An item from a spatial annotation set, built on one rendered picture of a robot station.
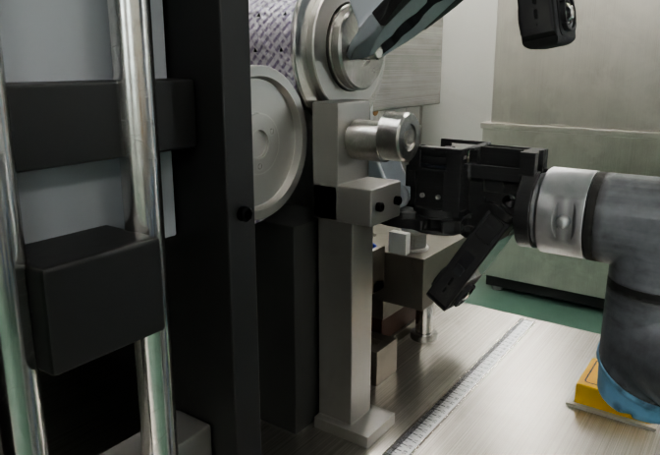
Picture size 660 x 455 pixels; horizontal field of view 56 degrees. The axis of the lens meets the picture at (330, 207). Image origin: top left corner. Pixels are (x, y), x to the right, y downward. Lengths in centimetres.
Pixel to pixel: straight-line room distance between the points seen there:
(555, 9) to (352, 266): 26
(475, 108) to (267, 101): 492
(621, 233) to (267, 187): 28
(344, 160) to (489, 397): 31
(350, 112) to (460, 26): 494
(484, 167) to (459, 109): 488
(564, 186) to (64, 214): 39
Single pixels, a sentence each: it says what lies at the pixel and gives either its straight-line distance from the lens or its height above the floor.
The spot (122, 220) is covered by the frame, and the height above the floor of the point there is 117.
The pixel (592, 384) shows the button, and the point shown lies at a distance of 69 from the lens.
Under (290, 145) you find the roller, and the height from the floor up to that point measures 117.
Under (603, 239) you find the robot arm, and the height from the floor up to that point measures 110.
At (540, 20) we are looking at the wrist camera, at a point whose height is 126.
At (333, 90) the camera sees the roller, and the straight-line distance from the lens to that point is 55.
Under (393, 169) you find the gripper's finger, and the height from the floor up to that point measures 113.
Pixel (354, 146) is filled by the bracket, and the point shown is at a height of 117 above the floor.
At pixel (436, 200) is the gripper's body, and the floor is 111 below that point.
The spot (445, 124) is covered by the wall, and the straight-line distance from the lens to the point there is 551.
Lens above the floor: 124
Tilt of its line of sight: 13 degrees down
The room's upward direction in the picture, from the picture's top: straight up
